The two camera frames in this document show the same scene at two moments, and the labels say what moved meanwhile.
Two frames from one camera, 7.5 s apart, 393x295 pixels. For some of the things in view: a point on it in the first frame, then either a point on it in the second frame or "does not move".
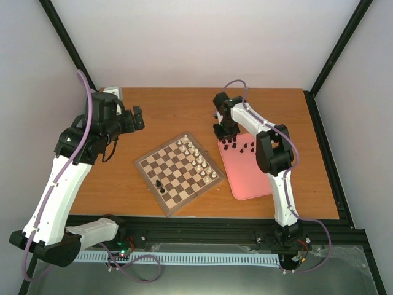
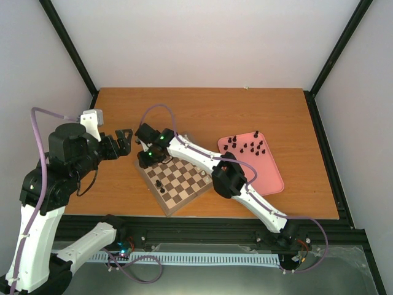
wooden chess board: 178,171 does not move
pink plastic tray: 239,157 does not move
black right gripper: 221,136 to 145,163
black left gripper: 131,126 to 115,151
